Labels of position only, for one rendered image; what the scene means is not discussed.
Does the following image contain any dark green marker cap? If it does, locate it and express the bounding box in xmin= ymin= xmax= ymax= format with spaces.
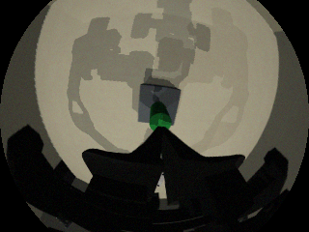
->
xmin=150 ymin=101 xmax=173 ymax=131

